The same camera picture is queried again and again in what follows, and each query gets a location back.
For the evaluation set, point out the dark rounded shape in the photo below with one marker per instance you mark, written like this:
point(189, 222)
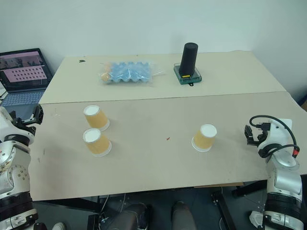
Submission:
point(128, 216)
point(182, 215)

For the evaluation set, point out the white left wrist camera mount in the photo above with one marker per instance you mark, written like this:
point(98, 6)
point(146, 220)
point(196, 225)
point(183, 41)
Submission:
point(5, 122)

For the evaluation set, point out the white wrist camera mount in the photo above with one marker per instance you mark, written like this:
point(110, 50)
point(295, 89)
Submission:
point(275, 131)
point(5, 122)

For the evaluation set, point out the open laptop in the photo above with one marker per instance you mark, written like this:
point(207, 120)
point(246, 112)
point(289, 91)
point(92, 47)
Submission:
point(20, 74)

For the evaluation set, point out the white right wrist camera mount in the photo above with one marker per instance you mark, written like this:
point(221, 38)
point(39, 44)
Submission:
point(275, 131)

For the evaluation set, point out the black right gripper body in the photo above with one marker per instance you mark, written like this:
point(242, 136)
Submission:
point(261, 134)

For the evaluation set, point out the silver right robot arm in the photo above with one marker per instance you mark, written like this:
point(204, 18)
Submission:
point(284, 177)

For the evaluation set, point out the orange egg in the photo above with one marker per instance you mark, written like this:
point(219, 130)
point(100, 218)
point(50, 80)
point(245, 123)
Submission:
point(104, 77)

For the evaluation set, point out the brown paper cup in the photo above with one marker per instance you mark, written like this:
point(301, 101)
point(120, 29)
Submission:
point(97, 143)
point(204, 141)
point(96, 118)

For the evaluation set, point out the black cylinder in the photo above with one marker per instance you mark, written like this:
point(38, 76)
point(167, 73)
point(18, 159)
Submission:
point(189, 58)

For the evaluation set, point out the blue tray in plastic bag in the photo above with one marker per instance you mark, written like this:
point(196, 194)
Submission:
point(148, 80)

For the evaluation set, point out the green transparent box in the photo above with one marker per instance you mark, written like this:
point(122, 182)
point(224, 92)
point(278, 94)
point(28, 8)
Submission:
point(195, 77)

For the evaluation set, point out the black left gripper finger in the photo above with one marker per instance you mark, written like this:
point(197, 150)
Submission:
point(38, 110)
point(39, 119)

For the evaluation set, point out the white shoe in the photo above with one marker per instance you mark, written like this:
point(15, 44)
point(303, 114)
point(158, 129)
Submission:
point(59, 226)

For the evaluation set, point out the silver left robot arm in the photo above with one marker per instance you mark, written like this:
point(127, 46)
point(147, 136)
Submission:
point(10, 175)

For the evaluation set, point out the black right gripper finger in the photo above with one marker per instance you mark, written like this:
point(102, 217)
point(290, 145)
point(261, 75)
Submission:
point(251, 141)
point(248, 131)

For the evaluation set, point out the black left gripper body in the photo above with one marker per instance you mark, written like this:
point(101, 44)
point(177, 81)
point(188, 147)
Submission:
point(25, 124)

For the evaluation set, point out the blue egg tray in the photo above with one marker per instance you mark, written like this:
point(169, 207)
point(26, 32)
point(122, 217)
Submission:
point(130, 72)

